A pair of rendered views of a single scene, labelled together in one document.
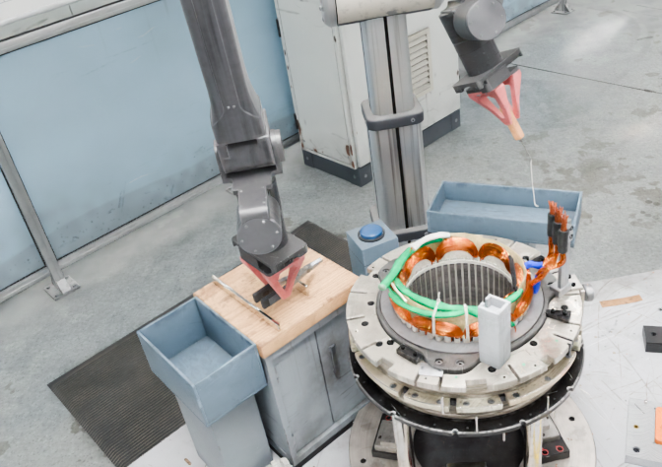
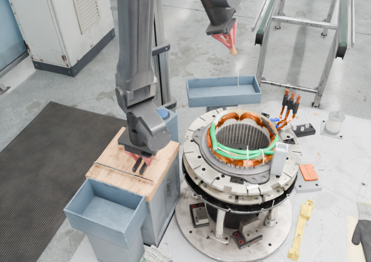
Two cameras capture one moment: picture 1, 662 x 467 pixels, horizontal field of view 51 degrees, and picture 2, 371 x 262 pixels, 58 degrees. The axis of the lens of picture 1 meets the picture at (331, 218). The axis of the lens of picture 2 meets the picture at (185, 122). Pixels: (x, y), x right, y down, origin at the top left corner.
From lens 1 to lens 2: 41 cm
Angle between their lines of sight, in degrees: 27
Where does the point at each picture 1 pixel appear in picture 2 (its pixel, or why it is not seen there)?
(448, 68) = (106, 6)
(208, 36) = (141, 28)
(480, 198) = (205, 85)
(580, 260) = not seen: hidden behind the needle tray
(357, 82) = (63, 19)
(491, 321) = (282, 155)
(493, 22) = not seen: outside the picture
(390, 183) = not seen: hidden behind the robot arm
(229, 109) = (141, 70)
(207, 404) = (128, 238)
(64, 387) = not seen: outside the picture
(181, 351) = (84, 209)
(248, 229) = (155, 138)
